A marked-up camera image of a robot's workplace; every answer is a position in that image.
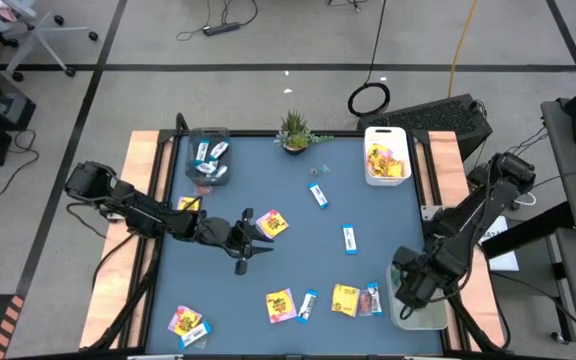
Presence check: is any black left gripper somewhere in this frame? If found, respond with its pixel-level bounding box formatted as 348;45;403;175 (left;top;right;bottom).
195;207;276;259

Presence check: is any light grey plastic bin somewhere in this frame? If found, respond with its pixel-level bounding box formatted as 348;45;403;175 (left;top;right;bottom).
386;263;449;331

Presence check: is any white paper sheet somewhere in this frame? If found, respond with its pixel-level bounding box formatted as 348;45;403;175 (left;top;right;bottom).
480;215;520;273

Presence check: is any potted succulent plant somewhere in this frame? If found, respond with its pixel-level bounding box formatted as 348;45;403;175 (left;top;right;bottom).
273;108;335;156

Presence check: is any dark transparent plastic bin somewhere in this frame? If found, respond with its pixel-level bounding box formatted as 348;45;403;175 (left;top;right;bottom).
184;126;232;187

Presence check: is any black power adapter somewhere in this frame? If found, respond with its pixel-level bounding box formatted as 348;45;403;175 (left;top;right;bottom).
466;164;489;189

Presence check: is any wooden side board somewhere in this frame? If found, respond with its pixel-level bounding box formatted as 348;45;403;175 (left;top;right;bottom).
412;130;507;351
78;130;175;350

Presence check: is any white plastic bin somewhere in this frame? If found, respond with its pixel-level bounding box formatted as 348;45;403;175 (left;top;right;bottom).
363;125;412;187

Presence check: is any black equipment case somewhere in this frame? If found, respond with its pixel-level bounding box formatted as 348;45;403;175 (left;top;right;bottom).
356;93;494;162

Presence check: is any grey desk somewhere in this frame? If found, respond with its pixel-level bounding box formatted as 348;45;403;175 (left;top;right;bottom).
540;97;576;359

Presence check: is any black power strip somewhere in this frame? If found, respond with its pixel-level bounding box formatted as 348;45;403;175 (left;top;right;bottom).
202;20;242;37

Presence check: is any white office chair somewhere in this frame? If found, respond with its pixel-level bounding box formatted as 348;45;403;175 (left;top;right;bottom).
0;0;100;84

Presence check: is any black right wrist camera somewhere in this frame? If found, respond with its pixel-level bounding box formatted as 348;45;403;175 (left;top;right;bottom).
391;245;419;274

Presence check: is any black table frame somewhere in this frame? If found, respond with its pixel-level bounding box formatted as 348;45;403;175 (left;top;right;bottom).
85;112;514;360

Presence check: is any black coiled cable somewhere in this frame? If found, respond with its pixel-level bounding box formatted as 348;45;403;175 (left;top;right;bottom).
346;0;392;119

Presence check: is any yellow cable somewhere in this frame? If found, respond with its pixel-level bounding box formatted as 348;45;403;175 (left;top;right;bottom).
447;0;479;99

